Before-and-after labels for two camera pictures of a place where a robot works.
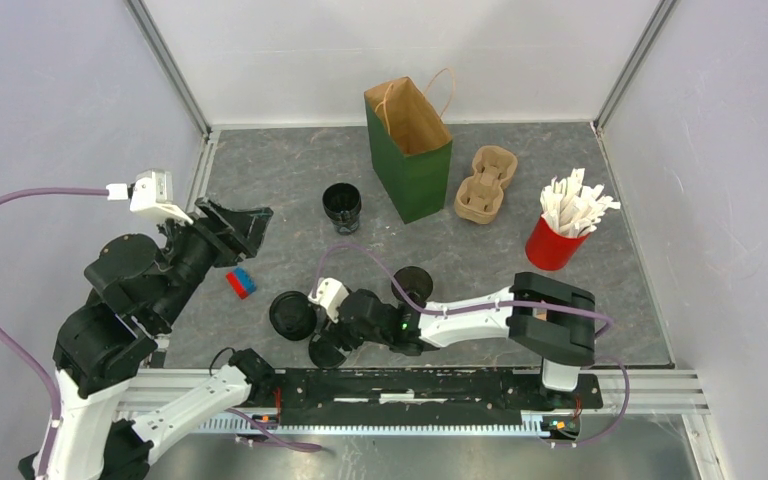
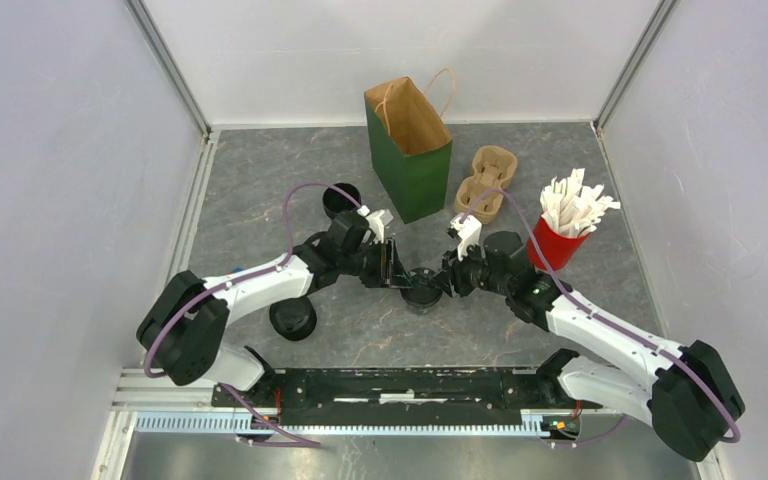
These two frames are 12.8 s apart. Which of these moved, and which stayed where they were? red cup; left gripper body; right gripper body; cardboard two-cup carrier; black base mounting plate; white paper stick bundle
Moved: left gripper body; right gripper body
Stayed: cardboard two-cup carrier; black base mounting plate; white paper stick bundle; red cup
